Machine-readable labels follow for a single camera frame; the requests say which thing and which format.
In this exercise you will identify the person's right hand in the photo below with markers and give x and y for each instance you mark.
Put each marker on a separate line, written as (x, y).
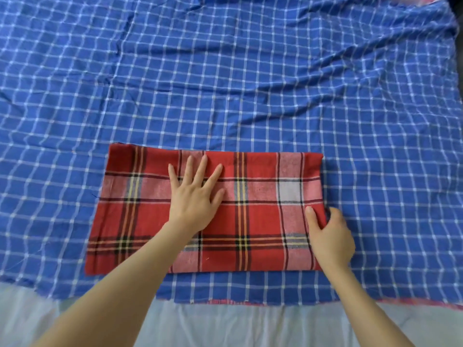
(333, 245)

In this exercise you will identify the person's left hand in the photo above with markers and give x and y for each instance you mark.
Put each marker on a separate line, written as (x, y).
(192, 202)

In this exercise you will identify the red white plaid cloth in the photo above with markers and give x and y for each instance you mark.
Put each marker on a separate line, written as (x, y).
(253, 206)

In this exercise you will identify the blue checked cloth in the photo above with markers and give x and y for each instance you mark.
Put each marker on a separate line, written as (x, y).
(253, 76)

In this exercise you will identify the person's left forearm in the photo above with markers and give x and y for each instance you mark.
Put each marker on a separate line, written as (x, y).
(116, 300)

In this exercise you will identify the person's right forearm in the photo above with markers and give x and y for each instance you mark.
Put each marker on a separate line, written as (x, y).
(369, 314)

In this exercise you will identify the pink fringed bed skirt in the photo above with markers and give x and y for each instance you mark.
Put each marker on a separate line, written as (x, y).
(419, 303)

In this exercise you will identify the white bed sheet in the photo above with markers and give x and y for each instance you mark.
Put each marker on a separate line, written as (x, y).
(239, 325)

